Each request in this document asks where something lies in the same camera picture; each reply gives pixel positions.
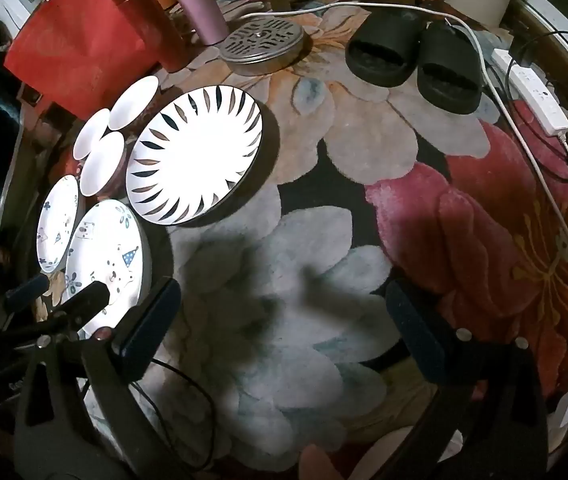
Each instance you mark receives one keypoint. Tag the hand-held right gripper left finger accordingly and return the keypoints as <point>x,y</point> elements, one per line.
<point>151,325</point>

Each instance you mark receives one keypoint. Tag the white plate black petal pattern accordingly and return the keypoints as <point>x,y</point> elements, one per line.
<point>193,155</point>

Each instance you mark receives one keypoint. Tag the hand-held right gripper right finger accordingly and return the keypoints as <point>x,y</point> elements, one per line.
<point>416,330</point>

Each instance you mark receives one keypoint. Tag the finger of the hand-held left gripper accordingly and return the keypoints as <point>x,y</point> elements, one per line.
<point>86,301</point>
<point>26,294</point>

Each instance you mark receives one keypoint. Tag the black plug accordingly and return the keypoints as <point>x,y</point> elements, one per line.
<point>519,53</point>

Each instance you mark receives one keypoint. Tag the pink tumbler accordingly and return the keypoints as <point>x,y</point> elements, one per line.
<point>198,5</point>

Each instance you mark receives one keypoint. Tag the orange plastic cup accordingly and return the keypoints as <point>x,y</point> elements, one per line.
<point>153,30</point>

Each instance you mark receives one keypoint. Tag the black slipper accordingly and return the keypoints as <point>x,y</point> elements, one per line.
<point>451,50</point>
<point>389,30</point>

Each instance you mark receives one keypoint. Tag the white bear print plate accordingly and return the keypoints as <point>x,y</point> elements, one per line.
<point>108,245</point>
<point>56,220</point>

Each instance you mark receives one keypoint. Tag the round perforated metal tin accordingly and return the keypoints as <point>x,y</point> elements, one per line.
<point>264,40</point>

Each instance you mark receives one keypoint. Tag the white power strip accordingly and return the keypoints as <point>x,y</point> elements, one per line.
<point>529,85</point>

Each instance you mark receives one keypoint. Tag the white bowl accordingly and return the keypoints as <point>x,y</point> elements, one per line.
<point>131,102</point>
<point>88,135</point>
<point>101,162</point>

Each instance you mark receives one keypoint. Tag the red bag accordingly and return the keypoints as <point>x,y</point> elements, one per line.
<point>73,45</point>

